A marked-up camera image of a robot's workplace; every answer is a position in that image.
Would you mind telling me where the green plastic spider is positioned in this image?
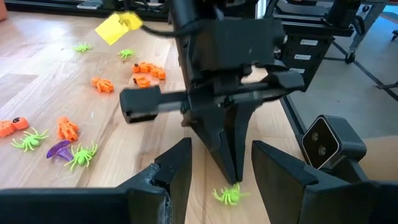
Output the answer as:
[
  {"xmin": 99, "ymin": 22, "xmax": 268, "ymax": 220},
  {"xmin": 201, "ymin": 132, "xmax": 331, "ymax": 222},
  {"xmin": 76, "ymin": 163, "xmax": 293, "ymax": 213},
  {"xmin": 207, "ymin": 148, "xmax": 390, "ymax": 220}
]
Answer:
[
  {"xmin": 73, "ymin": 42, "xmax": 93, "ymax": 53},
  {"xmin": 117, "ymin": 48, "xmax": 137, "ymax": 60},
  {"xmin": 212, "ymin": 182, "xmax": 251, "ymax": 207},
  {"xmin": 11, "ymin": 127, "xmax": 50, "ymax": 152},
  {"xmin": 64, "ymin": 141, "xmax": 99, "ymax": 171}
]

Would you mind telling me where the black stereo camera box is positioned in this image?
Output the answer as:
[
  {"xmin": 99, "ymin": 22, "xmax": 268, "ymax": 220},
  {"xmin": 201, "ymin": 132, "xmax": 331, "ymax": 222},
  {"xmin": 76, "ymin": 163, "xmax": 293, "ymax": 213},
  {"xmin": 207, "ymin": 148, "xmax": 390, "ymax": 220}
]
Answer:
[{"xmin": 300, "ymin": 114, "xmax": 368, "ymax": 184}]

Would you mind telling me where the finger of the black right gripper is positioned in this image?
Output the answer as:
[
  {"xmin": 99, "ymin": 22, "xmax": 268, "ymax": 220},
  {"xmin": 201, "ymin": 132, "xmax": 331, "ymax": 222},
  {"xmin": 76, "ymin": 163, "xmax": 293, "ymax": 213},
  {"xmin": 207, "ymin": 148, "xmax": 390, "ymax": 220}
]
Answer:
[
  {"xmin": 189, "ymin": 110, "xmax": 239, "ymax": 185},
  {"xmin": 226, "ymin": 101, "xmax": 262, "ymax": 184}
]

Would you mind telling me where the yellow tape tag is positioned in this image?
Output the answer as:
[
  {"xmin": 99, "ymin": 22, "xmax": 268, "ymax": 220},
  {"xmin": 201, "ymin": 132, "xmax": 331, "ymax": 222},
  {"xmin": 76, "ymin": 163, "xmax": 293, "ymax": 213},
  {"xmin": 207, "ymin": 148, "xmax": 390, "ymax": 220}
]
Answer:
[{"xmin": 95, "ymin": 11, "xmax": 144, "ymax": 46}]

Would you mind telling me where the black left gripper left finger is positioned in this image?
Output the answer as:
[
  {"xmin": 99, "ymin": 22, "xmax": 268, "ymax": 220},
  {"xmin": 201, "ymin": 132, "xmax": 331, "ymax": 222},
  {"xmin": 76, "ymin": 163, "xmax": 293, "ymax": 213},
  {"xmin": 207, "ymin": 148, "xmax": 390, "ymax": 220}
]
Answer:
[{"xmin": 0, "ymin": 138, "xmax": 193, "ymax": 224}]

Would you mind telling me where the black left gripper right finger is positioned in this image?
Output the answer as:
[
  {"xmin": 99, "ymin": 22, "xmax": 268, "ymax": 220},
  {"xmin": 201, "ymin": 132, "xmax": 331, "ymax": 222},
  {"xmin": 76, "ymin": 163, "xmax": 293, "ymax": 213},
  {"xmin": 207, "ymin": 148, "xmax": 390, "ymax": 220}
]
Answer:
[{"xmin": 251, "ymin": 140, "xmax": 398, "ymax": 224}]

